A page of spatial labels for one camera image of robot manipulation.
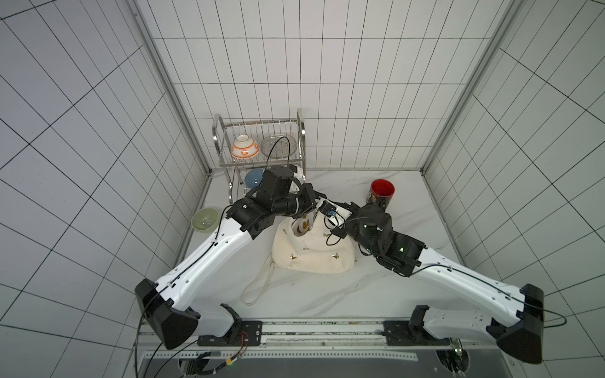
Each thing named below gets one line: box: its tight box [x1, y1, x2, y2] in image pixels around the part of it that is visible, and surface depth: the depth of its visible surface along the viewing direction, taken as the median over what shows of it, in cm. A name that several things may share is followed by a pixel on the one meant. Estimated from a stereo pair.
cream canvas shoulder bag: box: [241, 215, 357, 306], surface depth 83 cm
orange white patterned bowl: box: [230, 134, 261, 160], surface depth 87 cm
